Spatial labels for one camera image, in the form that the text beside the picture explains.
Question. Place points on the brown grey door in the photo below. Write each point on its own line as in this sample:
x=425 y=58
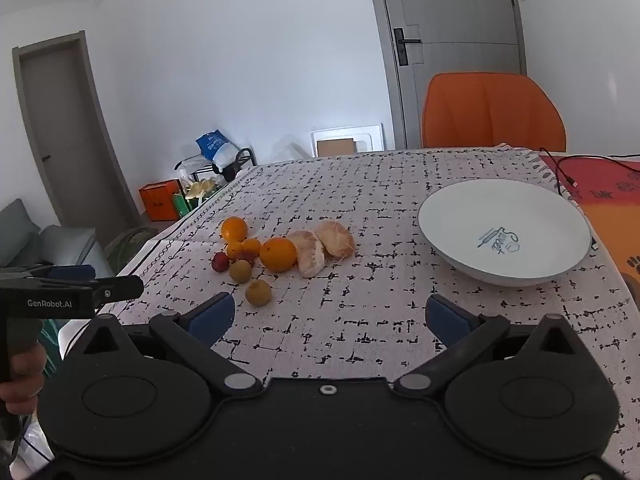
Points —
x=65 y=130

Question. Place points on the pale yellow bunch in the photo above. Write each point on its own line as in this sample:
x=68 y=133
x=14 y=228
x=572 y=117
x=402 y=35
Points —
x=200 y=188

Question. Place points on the person's left hand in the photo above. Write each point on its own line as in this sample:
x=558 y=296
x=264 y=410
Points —
x=22 y=375

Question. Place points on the bread roll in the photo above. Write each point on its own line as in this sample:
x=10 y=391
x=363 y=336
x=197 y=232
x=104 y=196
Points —
x=337 y=240

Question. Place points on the white plate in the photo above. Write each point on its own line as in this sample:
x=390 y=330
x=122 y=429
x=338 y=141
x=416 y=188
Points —
x=505 y=230

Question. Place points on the orange red table mat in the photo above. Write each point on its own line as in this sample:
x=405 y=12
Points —
x=610 y=195

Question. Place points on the small brown fruit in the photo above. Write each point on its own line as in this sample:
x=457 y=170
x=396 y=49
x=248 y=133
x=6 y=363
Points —
x=240 y=270

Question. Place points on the black metal rack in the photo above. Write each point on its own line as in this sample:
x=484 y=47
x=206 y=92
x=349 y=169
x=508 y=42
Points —
x=245 y=157

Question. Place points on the white black patterned tablecloth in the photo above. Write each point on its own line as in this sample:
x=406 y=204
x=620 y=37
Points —
x=350 y=195

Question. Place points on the medium orange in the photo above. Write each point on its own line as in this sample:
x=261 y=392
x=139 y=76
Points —
x=234 y=229

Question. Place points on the green bag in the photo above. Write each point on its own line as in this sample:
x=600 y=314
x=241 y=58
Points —
x=184 y=206

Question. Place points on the peeled pomelo piece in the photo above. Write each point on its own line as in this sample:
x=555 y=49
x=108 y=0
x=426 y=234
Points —
x=310 y=256

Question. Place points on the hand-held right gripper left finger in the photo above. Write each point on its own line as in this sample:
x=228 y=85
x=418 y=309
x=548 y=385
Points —
x=215 y=316

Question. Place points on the greenish yellow round fruit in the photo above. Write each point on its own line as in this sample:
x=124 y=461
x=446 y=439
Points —
x=258 y=292

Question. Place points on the orange box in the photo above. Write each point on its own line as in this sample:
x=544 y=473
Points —
x=160 y=200

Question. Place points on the blue plastic bag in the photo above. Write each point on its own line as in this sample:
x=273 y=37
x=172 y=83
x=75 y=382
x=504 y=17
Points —
x=212 y=145

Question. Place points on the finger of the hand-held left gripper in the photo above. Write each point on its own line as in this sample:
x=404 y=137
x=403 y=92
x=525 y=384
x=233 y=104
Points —
x=70 y=272
x=120 y=287

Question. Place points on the small tangerine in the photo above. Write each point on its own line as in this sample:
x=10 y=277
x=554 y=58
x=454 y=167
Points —
x=251 y=247
x=234 y=249

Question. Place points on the grey sofa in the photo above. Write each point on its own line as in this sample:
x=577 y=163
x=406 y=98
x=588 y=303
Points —
x=55 y=245

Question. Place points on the white foam packaging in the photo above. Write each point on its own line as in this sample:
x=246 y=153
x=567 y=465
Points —
x=370 y=135

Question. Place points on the orange chair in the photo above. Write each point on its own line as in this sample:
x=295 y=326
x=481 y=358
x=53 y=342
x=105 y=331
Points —
x=492 y=110

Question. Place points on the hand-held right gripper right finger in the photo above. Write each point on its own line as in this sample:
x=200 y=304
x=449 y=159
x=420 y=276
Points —
x=446 y=317

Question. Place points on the green backpack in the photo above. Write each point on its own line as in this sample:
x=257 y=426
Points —
x=127 y=247

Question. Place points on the cardboard piece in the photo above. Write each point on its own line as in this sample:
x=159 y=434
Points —
x=336 y=147

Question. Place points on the large orange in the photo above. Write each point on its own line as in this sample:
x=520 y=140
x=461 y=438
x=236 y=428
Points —
x=278 y=254

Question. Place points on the red plum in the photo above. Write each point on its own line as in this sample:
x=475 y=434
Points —
x=220 y=262

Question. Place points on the green plastic object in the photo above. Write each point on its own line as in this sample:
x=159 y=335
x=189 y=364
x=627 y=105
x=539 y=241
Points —
x=52 y=347

